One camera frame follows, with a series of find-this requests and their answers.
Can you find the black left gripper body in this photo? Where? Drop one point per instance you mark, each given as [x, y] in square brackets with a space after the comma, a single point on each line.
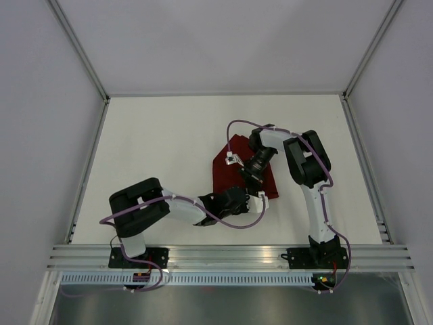
[242, 208]

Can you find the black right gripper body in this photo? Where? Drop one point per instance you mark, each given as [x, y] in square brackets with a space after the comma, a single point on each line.
[253, 170]

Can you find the red cloth napkin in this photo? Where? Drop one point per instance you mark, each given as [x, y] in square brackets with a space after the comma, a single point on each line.
[226, 176]

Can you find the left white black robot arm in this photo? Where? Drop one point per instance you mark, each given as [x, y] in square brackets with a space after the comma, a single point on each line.
[138, 207]

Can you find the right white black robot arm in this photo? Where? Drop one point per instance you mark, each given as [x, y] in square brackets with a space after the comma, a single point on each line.
[309, 166]

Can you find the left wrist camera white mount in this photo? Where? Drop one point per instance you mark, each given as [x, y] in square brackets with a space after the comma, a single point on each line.
[258, 203]

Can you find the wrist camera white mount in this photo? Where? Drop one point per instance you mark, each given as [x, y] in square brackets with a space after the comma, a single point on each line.
[232, 158]
[258, 203]

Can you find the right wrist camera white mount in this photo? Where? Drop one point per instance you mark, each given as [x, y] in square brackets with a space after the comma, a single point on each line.
[232, 158]

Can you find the right robot arm base mount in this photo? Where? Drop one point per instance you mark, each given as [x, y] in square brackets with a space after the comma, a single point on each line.
[303, 258]

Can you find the aluminium frame rail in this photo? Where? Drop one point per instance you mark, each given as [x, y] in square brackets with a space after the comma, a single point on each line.
[254, 258]

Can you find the white slotted cable duct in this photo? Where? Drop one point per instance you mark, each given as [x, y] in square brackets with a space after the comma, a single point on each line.
[186, 278]

